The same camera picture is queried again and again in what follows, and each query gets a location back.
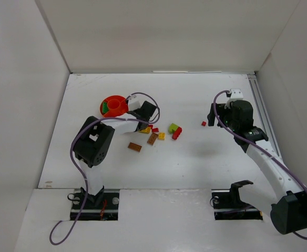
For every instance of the aluminium rail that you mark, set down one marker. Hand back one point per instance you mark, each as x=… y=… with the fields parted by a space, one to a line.
x=264 y=117

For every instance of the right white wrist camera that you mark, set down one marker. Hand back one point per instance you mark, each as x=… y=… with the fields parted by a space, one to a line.
x=235 y=94

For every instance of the green lego plate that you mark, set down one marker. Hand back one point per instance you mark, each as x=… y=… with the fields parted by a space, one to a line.
x=105 y=108

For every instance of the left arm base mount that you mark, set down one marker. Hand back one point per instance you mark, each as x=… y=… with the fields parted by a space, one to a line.
x=103 y=207

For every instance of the small yellow lego brick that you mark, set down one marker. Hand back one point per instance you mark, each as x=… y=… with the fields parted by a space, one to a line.
x=161 y=136

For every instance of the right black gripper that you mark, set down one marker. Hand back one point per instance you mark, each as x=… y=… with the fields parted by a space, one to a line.
x=219 y=113

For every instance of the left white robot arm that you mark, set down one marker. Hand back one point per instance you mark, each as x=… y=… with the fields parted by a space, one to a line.
x=91 y=145

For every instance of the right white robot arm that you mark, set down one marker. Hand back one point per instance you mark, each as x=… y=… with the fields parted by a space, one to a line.
x=287 y=206

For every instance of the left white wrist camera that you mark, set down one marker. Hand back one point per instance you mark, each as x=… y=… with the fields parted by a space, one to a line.
x=133 y=103

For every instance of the orange round divided container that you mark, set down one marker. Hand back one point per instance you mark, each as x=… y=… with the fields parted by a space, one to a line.
x=117 y=106

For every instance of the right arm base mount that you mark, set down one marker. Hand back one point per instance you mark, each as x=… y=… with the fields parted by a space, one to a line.
x=227 y=209

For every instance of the lime green lego brick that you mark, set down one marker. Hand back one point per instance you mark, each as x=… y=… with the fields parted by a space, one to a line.
x=172 y=128

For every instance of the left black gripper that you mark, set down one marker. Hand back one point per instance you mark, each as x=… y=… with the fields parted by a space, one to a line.
x=145 y=115

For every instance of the brown lego plate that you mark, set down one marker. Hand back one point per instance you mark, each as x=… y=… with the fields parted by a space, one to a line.
x=134 y=147
x=152 y=138

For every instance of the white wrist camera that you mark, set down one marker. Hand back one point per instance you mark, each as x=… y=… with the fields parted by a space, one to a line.
x=235 y=94
x=133 y=103

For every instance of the yellow striped lego brick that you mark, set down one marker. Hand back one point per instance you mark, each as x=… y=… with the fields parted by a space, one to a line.
x=147 y=130

